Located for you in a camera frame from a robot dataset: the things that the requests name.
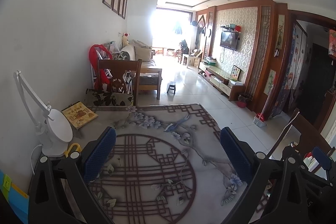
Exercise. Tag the far wooden dining chair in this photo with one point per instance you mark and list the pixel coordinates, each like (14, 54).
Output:
(124, 76)

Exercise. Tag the patterned tablecloth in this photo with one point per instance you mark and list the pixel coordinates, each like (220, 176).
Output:
(167, 166)

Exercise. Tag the small black stool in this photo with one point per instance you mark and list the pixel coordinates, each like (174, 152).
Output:
(171, 87)

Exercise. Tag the wall mounted television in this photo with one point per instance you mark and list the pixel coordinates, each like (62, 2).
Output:
(229, 40)

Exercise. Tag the plush toy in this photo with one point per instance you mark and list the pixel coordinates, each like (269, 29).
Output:
(125, 40)

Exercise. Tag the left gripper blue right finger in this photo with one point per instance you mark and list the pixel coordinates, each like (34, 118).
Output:
(239, 153)

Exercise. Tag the broom and dustpan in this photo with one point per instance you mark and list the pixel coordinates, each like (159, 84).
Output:
(259, 119)

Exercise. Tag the red lantern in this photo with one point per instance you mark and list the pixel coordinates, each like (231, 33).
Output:
(332, 44)

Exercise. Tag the tv cabinet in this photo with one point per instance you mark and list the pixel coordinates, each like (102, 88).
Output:
(222, 81)

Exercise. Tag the red bag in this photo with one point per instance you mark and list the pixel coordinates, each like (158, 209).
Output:
(94, 59)

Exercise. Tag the white desk lamp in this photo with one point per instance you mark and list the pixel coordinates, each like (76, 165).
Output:
(53, 131)

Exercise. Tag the red floor waste basket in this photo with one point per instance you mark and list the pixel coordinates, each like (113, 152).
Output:
(243, 99)

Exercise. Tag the yellow children's book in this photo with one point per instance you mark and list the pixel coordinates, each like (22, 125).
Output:
(79, 115)

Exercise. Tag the yellow tape dispenser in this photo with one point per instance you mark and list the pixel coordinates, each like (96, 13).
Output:
(74, 147)

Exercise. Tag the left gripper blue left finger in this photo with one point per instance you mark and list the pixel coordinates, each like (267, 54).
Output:
(95, 154)

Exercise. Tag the colourful framed picture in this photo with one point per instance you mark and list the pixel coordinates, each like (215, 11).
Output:
(235, 73)

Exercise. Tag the floral seat cushion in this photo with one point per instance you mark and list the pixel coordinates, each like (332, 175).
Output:
(101, 98)

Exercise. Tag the near carved wooden chair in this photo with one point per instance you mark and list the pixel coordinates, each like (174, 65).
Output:
(309, 139)

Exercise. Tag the wooden sofa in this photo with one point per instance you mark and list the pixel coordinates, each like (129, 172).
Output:
(150, 77)

